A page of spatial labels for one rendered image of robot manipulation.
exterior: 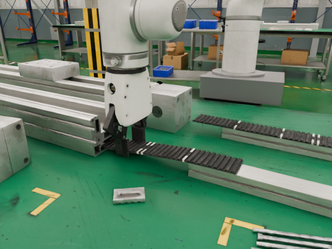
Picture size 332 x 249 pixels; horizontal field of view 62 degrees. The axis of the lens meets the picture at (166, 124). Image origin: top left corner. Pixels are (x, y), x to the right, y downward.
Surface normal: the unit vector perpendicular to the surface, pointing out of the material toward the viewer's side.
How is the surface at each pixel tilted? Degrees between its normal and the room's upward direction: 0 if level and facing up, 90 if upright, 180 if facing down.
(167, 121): 90
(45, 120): 90
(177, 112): 90
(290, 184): 0
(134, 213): 0
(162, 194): 0
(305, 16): 90
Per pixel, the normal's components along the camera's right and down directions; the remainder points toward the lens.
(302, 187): 0.00, -0.93
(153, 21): -0.38, 0.50
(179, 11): 0.77, 0.22
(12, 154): 0.95, 0.12
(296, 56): -0.50, 0.30
